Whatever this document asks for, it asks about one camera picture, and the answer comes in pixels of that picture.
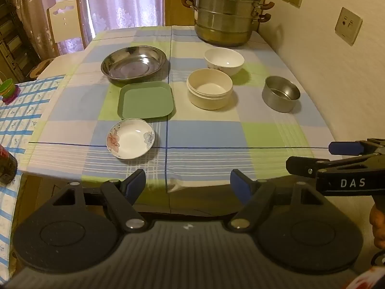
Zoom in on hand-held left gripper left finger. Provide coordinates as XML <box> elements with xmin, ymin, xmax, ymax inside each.
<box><xmin>52</xmin><ymin>169</ymin><xmax>147</xmax><ymax>233</ymax></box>

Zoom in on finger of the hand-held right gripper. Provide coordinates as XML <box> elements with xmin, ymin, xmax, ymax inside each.
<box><xmin>286</xmin><ymin>153</ymin><xmax>385</xmax><ymax>179</ymax></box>
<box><xmin>328</xmin><ymin>138</ymin><xmax>385</xmax><ymax>156</ymax></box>

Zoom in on wooden door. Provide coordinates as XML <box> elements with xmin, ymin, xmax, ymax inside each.
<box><xmin>165</xmin><ymin>0</ymin><xmax>270</xmax><ymax>32</ymax></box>

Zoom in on checked pastel tablecloth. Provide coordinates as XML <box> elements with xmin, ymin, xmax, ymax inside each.
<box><xmin>22</xmin><ymin>26</ymin><xmax>333</xmax><ymax>217</ymax></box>

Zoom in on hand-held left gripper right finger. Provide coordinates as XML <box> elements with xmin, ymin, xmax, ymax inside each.
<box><xmin>230</xmin><ymin>169</ymin><xmax>325</xmax><ymax>233</ymax></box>

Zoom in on cream plastic bowl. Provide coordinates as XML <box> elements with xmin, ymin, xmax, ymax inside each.
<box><xmin>186</xmin><ymin>69</ymin><xmax>234</xmax><ymax>111</ymax></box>

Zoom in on green square plate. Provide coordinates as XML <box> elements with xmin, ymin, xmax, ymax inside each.
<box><xmin>118</xmin><ymin>81</ymin><xmax>175</xmax><ymax>120</ymax></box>

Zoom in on black shelf rack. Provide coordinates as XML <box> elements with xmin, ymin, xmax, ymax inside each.
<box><xmin>0</xmin><ymin>0</ymin><xmax>39</xmax><ymax>83</ymax></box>

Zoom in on stacked colourful plastic cups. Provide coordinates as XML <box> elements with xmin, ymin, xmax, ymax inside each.
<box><xmin>0</xmin><ymin>78</ymin><xmax>19</xmax><ymax>105</ymax></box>

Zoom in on wooden chair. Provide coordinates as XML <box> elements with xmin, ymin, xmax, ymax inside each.
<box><xmin>30</xmin><ymin>0</ymin><xmax>91</xmax><ymax>80</ymax></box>

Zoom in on red and white cloth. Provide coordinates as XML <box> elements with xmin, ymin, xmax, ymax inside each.
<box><xmin>346</xmin><ymin>265</ymin><xmax>385</xmax><ymax>289</ymax></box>

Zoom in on white floral porcelain bowl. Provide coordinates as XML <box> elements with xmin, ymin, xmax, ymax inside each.
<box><xmin>204</xmin><ymin>47</ymin><xmax>245</xmax><ymax>76</ymax></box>

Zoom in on blue grid tablecloth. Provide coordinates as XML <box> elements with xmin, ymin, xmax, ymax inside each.
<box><xmin>0</xmin><ymin>75</ymin><xmax>65</xmax><ymax>279</ymax></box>

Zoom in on wide stainless steel basin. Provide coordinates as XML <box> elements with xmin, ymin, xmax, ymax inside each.
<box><xmin>100</xmin><ymin>46</ymin><xmax>167</xmax><ymax>84</ymax></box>

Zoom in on dark bottle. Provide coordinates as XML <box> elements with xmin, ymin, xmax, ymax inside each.
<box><xmin>0</xmin><ymin>144</ymin><xmax>19</xmax><ymax>185</ymax></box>

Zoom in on steel steamer pot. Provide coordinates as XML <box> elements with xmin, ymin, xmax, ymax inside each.
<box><xmin>181</xmin><ymin>0</ymin><xmax>275</xmax><ymax>48</ymax></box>

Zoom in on person's right hand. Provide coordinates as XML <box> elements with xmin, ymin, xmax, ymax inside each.
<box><xmin>369</xmin><ymin>204</ymin><xmax>385</xmax><ymax>249</ymax></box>

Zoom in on purple lace curtain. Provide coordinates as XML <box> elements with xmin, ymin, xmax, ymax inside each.
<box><xmin>7</xmin><ymin>0</ymin><xmax>165</xmax><ymax>61</ymax></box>

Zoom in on beige wall socket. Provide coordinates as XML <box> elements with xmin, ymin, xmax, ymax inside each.
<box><xmin>335</xmin><ymin>7</ymin><xmax>363</xmax><ymax>46</ymax></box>

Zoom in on small floral white plate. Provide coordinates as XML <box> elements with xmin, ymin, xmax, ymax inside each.
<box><xmin>106</xmin><ymin>118</ymin><xmax>156</xmax><ymax>160</ymax></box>

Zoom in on small steel bowl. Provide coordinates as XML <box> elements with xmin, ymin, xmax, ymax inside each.
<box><xmin>261</xmin><ymin>76</ymin><xmax>301</xmax><ymax>114</ymax></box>

